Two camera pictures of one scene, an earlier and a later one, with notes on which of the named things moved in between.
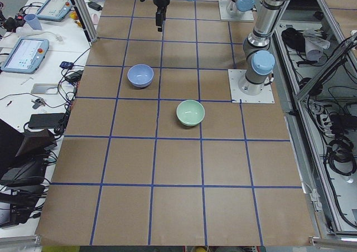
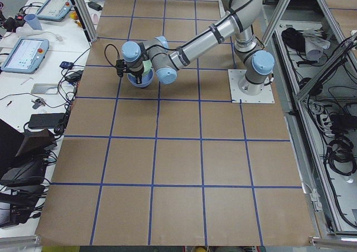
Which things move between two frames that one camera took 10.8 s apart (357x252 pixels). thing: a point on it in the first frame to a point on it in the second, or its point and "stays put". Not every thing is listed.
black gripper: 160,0 to 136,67
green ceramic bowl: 190,112 to 147,65
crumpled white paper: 314,44 stays put
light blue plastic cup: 33,22 stays put
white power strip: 327,125 stays put
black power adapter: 46,120 stays put
